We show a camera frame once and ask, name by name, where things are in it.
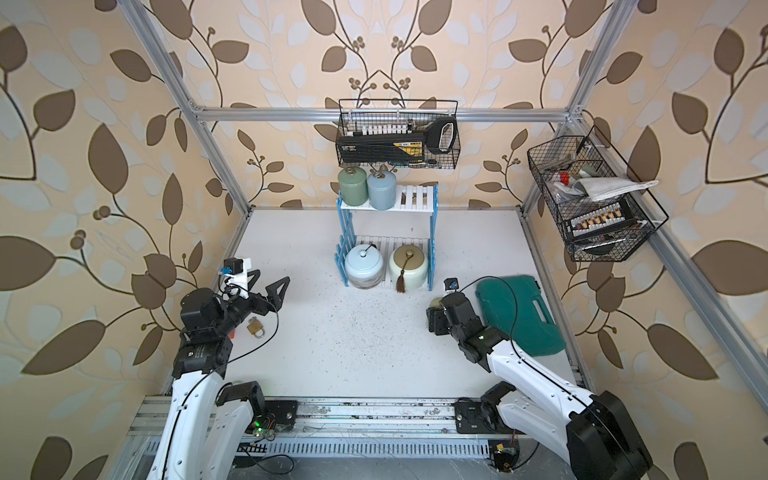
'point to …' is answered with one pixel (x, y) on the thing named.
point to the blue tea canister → (382, 190)
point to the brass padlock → (255, 327)
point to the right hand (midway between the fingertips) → (441, 309)
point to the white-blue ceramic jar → (364, 266)
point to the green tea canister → (352, 183)
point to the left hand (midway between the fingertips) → (271, 273)
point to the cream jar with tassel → (408, 266)
